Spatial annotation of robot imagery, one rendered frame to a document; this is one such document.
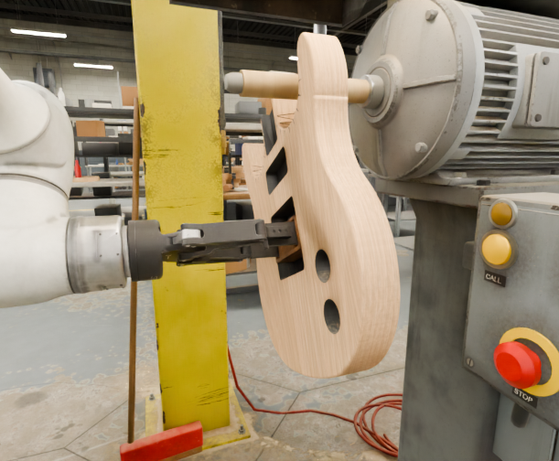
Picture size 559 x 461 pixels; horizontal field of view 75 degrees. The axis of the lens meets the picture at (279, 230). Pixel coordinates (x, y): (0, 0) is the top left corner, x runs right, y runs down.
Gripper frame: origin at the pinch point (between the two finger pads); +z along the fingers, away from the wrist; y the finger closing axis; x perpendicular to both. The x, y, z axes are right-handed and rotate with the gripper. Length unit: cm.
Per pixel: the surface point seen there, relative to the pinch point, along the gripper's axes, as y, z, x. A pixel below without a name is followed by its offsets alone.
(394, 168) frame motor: 5.9, 16.7, 8.3
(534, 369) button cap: 22.3, 12.4, -17.9
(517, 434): -2.5, 35.0, -33.5
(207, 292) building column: -97, 2, 4
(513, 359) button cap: 21.0, 11.8, -17.1
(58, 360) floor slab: -204, -72, -15
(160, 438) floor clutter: -112, -18, -47
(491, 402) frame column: -4.3, 33.4, -28.7
